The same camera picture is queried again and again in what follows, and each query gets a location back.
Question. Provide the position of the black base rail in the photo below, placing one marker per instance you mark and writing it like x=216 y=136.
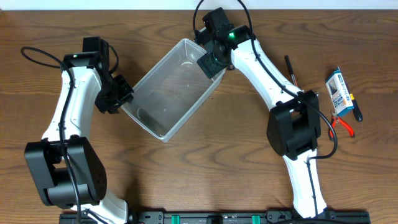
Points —
x=270 y=216

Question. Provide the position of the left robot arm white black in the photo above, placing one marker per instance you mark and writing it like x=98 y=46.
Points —
x=66 y=171

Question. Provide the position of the clear plastic container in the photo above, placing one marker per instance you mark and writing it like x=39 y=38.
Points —
x=171 y=92

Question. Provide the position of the black yellow screwdriver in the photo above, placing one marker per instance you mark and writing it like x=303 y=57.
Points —
x=356 y=110

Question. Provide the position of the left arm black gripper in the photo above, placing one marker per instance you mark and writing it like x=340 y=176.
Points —
x=125 y=94

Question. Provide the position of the small claw hammer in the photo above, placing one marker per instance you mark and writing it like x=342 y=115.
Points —
x=290 y=70

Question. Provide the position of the white teal screwdriver box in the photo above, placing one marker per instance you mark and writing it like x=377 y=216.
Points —
x=339 y=93

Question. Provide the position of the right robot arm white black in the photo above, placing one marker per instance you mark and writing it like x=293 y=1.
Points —
x=294 y=117

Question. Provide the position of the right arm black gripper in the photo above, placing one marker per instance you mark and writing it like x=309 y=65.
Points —
x=206 y=65

